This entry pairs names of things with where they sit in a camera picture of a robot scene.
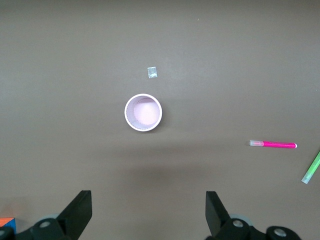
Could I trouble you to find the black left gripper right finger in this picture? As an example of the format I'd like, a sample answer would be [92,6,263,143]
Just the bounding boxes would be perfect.
[205,191,304,240]

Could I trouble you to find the green marker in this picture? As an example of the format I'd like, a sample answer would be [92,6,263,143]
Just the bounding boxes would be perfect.
[301,149,320,185]

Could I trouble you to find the Rubik's cube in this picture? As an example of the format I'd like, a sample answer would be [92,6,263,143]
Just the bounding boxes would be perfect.
[0,217,17,235]

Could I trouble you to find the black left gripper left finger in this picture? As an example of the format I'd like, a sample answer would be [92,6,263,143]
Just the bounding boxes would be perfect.
[0,190,92,240]

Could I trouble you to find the pink marker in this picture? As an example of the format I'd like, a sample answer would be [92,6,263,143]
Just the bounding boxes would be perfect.
[249,139,298,150]

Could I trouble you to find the pink plastic cup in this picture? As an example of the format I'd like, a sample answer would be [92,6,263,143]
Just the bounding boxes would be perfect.
[124,93,163,133]

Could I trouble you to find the brown table cover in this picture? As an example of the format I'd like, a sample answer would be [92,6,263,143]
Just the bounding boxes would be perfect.
[0,0,320,240]

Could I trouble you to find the small clear tape piece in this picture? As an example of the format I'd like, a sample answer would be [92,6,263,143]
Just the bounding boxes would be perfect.
[147,66,159,79]

